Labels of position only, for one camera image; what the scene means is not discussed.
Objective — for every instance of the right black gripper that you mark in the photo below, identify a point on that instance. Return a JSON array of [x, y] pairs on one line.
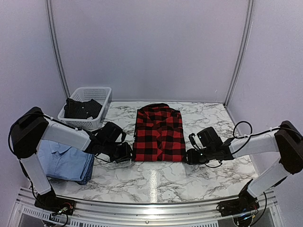
[[192, 159]]

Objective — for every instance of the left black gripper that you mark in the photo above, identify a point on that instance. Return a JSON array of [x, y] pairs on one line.
[[126, 154]]

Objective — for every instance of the red black plaid shirt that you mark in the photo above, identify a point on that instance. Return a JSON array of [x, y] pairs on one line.
[[158, 134]]

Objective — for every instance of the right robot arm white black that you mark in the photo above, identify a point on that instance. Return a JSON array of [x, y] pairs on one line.
[[285, 141]]

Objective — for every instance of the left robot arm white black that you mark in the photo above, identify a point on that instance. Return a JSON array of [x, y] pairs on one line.
[[26, 134]]

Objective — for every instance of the folded light blue shirt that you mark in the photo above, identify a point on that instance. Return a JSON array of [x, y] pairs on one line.
[[61, 161]]

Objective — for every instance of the black shirt in basket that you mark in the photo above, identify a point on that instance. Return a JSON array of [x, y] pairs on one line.
[[82, 110]]

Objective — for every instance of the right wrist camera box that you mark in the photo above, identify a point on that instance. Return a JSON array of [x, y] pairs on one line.
[[208, 138]]

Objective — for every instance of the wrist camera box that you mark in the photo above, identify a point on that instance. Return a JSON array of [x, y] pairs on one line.
[[208, 138], [112, 133]]

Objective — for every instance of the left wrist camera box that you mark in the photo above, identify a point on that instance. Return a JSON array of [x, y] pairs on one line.
[[112, 133]]

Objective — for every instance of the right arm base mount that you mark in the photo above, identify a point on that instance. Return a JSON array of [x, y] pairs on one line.
[[235, 206]]

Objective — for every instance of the right aluminium corner post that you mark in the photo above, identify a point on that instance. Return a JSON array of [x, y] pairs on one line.
[[242, 49]]

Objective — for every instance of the aluminium corner post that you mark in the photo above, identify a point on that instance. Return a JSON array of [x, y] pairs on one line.
[[55, 46], [242, 49]]

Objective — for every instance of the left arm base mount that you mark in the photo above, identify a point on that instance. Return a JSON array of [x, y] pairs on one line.
[[56, 205]]

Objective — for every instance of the aluminium front rail frame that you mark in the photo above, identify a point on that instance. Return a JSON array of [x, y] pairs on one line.
[[112, 214]]

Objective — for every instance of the left aluminium corner post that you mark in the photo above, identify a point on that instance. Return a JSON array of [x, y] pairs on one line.
[[55, 46]]

